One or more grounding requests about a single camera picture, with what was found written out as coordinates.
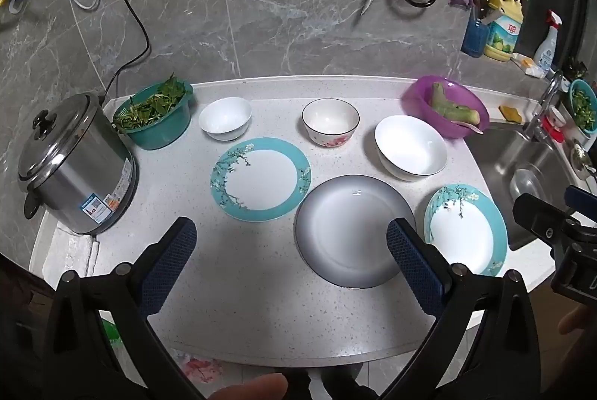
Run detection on yellow detergent bottle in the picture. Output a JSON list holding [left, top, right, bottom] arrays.
[[484, 0, 529, 62]]

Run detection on person's left leg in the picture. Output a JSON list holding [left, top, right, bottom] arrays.
[[284, 368, 320, 400]]

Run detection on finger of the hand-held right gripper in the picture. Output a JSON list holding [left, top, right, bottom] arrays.
[[512, 193, 597, 252], [563, 184, 597, 209]]

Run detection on white and orange packet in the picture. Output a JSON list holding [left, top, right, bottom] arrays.
[[510, 52, 538, 76]]

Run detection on green plastic bag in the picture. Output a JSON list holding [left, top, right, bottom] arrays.
[[100, 318, 122, 345]]

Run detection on purple plastic basin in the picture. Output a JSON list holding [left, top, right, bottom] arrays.
[[402, 75, 490, 140]]

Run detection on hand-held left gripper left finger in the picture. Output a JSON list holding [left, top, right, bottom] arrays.
[[41, 217, 206, 400]]

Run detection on metal faucet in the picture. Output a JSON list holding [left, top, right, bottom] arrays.
[[522, 71, 565, 140]]

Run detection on red floral print bowl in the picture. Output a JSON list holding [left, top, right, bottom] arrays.
[[301, 99, 360, 147]]

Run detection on peeled green lettuce stem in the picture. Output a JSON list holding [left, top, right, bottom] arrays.
[[429, 82, 481, 125]]

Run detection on large white bowl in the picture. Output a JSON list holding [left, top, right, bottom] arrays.
[[374, 115, 448, 182]]

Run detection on stainless steel sink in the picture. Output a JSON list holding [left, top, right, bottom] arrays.
[[466, 120, 597, 251]]

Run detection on grey gradient plate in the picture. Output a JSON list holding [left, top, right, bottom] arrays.
[[294, 174, 417, 289]]

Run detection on pink patterned plastic bag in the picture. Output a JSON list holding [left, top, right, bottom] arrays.
[[179, 353, 225, 384]]

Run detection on green plastic basin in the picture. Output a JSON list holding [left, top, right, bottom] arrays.
[[112, 79, 194, 150]]

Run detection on clear glass bowl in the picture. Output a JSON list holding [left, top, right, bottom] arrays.
[[509, 169, 544, 202]]

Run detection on person's right leg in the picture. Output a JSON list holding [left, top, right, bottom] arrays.
[[322, 363, 370, 400]]

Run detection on leafy green vegetables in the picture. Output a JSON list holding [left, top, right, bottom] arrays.
[[113, 74, 190, 132]]

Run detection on teal strainer basket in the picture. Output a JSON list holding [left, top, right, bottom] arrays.
[[569, 78, 597, 137]]

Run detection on small white bowl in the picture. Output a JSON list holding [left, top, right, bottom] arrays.
[[199, 97, 253, 142]]

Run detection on blue utensil holder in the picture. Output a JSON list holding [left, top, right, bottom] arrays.
[[461, 18, 490, 57]]

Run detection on stainless steel rice cooker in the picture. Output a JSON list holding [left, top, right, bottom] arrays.
[[18, 92, 139, 237]]

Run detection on person's left hand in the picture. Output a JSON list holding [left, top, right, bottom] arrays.
[[205, 373, 288, 400]]

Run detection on white towel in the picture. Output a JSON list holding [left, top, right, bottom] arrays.
[[56, 232, 101, 277]]

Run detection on white spray bottle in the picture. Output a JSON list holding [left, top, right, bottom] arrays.
[[533, 9, 565, 72]]

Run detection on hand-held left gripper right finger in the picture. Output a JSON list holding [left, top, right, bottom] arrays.
[[380, 217, 553, 400]]

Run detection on person's right hand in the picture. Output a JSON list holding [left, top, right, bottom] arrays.
[[557, 304, 592, 335]]

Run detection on red and white holder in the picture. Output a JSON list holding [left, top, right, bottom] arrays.
[[543, 104, 567, 143]]

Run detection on person's leg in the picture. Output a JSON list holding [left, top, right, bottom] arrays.
[[322, 363, 370, 400], [284, 368, 320, 400]]

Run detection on teal floral rim plate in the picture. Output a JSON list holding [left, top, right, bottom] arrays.
[[423, 183, 508, 278], [210, 137, 312, 222]]

